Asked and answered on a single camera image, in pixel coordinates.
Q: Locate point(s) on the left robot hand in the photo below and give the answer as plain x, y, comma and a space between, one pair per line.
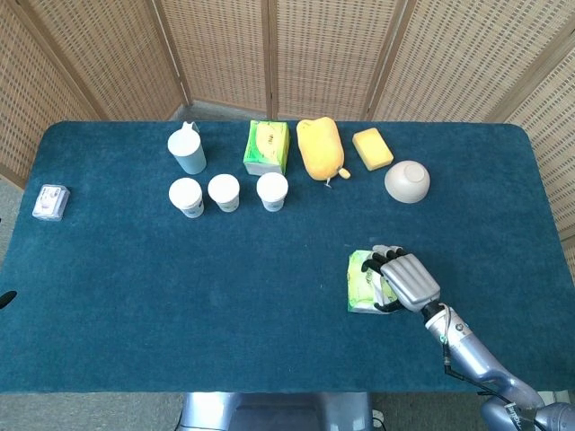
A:
6, 299

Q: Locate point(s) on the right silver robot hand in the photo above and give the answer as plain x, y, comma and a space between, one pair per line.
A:
409, 278

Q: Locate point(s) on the green tissue pack opened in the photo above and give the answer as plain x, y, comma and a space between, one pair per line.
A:
359, 287

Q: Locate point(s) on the small clear plastic pack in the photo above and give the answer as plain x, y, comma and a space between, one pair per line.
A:
50, 202

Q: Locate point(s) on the green tissue pack sealed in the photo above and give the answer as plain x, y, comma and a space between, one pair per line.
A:
265, 148

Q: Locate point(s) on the beige upturned bowl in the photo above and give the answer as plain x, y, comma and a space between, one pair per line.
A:
406, 182

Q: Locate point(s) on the yellow sponge block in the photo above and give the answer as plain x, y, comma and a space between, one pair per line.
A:
373, 148

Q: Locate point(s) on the yellow plush toy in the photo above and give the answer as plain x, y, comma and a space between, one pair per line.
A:
321, 148

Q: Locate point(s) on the floral paper cup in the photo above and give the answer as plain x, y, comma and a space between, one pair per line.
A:
223, 190
272, 188

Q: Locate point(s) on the blue table cloth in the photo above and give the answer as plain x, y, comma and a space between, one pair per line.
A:
179, 292

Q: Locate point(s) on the silver robot torso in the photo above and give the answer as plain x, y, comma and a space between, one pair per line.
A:
269, 413

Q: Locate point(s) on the wicker folding screen panel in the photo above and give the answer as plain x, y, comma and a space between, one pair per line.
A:
224, 49
27, 90
112, 54
332, 54
552, 134
471, 58

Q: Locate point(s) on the stacked floral paper cups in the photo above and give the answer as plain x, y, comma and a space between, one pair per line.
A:
186, 195

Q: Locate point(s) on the light blue tall cup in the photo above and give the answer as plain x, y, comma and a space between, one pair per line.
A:
191, 157

